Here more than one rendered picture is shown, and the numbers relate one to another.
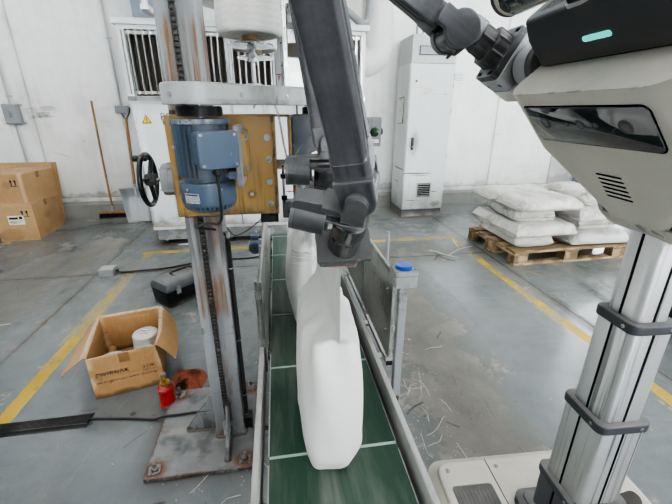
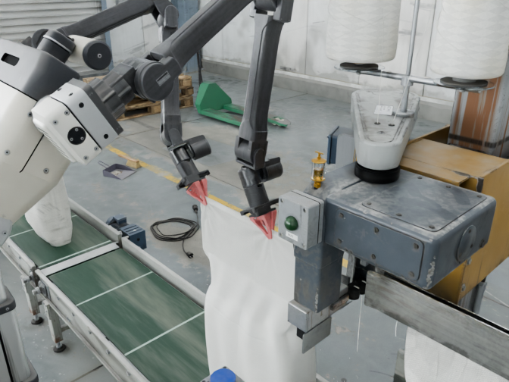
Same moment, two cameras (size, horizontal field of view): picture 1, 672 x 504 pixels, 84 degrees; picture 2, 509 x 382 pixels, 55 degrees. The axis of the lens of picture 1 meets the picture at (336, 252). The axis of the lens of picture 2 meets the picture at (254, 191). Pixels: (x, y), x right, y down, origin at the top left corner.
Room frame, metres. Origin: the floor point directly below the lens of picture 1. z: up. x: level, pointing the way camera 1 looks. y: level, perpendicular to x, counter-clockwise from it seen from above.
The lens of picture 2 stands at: (1.94, -0.67, 1.72)
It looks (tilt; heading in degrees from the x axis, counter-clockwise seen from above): 24 degrees down; 145
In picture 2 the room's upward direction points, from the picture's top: straight up
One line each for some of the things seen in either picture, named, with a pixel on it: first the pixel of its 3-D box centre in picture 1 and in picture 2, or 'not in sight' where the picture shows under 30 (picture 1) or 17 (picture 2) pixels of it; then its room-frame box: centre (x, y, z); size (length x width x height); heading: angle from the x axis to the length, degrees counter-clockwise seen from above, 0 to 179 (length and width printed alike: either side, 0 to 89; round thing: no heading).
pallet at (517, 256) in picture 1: (541, 240); not in sight; (3.67, -2.14, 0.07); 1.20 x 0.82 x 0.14; 101
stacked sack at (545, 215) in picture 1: (518, 208); not in sight; (3.61, -1.81, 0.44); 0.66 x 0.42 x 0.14; 3
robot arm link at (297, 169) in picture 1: (309, 159); (260, 161); (0.91, 0.06, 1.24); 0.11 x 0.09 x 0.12; 97
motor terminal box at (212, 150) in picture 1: (215, 153); (342, 149); (0.98, 0.31, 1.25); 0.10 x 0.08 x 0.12; 124
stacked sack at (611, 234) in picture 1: (586, 233); not in sight; (3.52, -2.49, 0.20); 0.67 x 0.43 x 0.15; 99
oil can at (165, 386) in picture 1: (163, 385); not in sight; (1.44, 0.82, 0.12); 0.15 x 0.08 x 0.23; 9
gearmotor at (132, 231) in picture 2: not in sight; (121, 231); (-0.54, 0.11, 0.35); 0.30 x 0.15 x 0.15; 9
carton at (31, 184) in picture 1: (23, 184); not in sight; (4.20, 3.53, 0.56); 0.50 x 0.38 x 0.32; 1
